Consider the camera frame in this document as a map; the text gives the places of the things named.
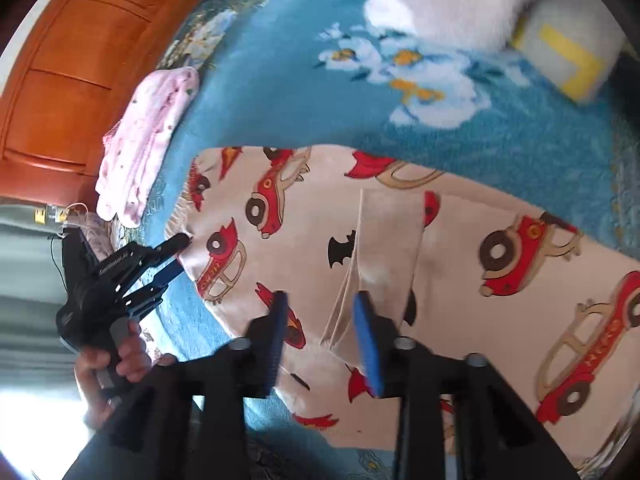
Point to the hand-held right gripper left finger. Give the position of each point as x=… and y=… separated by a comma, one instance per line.
x=276, y=340

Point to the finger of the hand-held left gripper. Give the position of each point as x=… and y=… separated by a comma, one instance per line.
x=170, y=272
x=167, y=249

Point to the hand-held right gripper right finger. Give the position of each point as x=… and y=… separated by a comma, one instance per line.
x=367, y=345

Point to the cream car-print garment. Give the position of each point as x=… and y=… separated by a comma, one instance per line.
x=475, y=210

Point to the person's left hand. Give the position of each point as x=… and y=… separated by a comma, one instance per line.
x=132, y=355

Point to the pink folded garment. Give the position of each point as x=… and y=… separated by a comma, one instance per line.
x=145, y=135

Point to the blue floral blanket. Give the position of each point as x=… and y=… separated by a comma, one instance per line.
x=300, y=105

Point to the wooden headboard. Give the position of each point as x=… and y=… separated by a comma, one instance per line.
x=75, y=60

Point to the white fluffy cloth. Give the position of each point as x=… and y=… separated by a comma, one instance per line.
x=450, y=5

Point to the grey and yellow pillow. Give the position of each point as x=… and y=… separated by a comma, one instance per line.
x=560, y=25

